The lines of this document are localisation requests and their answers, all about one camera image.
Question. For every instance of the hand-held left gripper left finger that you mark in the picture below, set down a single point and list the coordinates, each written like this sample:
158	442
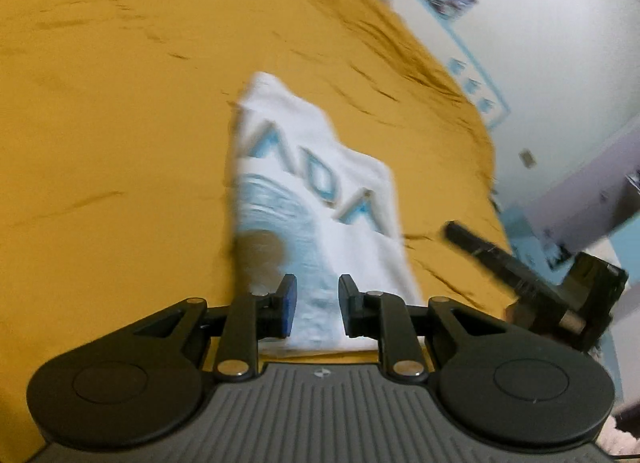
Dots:
287	308

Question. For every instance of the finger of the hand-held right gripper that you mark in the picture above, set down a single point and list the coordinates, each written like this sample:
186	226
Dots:
492	255

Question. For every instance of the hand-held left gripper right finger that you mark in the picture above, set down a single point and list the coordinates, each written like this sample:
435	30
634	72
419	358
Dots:
347	305

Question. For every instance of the white printed T-shirt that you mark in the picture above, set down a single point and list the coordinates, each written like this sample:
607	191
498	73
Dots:
280	113

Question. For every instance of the blue apple sticker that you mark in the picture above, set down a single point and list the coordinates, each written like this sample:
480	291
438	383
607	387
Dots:
486	105
473	85
457	66

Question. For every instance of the white headboard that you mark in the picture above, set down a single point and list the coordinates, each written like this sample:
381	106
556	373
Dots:
440	45

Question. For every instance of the mustard yellow blanket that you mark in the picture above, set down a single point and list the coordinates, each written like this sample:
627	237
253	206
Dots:
100	118

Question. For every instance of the wall socket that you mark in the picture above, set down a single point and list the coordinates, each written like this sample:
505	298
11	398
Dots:
527	158

